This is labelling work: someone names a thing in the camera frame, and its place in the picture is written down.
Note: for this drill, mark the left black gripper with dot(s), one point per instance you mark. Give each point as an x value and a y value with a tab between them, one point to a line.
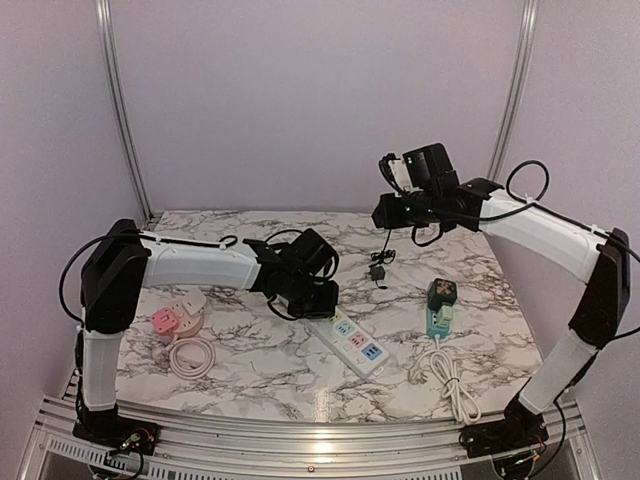
325	309

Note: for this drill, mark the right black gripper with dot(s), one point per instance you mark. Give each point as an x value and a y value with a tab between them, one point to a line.
391	218

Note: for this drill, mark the black power adapter with cable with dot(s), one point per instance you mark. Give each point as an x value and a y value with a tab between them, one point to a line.
378	261

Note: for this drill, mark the white multicolour power strip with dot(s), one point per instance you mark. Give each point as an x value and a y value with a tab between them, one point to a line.
357	349

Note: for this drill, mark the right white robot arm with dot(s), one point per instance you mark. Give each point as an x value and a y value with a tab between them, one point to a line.
598	258

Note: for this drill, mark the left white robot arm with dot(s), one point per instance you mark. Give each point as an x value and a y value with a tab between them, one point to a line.
126	260

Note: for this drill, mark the dark green cube plug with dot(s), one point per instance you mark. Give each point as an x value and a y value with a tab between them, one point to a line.
441	292

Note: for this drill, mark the white plug on pink strip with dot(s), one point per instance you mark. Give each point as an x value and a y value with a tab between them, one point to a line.
194	303

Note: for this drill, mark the pink cube socket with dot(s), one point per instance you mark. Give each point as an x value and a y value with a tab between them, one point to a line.
165	322

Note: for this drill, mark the teal power strip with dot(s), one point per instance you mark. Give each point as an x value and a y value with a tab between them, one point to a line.
438	323

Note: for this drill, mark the pink round power strip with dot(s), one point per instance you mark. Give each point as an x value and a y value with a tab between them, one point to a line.
189	326

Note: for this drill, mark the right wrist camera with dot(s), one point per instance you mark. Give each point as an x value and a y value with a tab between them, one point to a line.
426	169

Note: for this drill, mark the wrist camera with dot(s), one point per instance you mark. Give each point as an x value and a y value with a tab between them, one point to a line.
312	255
426	169

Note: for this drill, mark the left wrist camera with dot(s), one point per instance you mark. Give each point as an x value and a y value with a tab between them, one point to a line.
312	255

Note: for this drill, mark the right aluminium frame post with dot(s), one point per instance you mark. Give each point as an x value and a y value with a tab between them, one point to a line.
517	85

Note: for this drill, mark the aluminium frame post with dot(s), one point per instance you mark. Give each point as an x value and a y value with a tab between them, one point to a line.
109	49
517	85

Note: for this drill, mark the aluminium front rail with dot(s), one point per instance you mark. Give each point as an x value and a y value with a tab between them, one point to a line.
193	446

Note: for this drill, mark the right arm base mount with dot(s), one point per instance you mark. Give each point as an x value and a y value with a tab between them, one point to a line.
516	431

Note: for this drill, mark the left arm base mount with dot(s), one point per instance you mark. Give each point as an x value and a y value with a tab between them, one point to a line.
120	434

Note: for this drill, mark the left aluminium frame post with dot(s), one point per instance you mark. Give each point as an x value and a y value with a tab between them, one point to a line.
109	49

